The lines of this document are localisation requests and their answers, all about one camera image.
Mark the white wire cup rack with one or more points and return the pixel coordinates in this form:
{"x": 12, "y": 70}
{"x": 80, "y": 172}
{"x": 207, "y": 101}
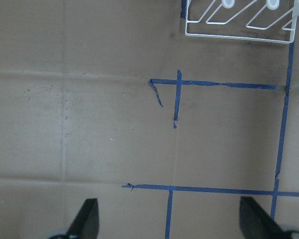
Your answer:
{"x": 270, "y": 21}

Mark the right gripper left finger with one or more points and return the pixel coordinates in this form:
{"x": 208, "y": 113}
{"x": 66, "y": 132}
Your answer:
{"x": 86, "y": 223}

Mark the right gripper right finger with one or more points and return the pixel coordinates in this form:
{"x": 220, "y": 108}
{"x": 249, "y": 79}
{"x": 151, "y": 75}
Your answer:
{"x": 255, "y": 223}

